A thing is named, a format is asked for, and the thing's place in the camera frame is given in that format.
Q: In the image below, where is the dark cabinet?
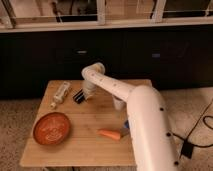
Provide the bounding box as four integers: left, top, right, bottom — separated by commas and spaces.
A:
0, 26, 213, 99

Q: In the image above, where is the white window frame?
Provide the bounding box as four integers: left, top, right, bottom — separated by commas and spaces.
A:
0, 0, 213, 32

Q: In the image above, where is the red-brown bowl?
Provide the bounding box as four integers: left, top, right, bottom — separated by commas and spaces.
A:
33, 112, 71, 145

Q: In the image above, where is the orange carrot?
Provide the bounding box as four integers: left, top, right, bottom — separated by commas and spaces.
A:
98, 129, 121, 140

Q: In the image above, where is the white paper cup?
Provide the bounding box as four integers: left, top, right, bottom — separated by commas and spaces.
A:
112, 96, 126, 111

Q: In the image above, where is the blue sponge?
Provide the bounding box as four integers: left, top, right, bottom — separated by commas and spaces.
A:
124, 120, 129, 129

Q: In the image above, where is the black power cable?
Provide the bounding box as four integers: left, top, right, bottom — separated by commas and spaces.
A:
171, 99, 213, 171

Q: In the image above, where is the clear plastic bottle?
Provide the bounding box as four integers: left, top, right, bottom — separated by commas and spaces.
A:
51, 81, 71, 109

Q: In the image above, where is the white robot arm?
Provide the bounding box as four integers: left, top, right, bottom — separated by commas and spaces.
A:
81, 62, 179, 171

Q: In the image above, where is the black power adapter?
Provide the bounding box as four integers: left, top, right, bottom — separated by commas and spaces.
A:
181, 141, 194, 159

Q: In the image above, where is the black eraser block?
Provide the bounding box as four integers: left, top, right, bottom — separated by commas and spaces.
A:
73, 90, 86, 104

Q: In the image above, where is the wooden table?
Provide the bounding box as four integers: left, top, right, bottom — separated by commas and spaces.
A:
19, 79, 174, 168

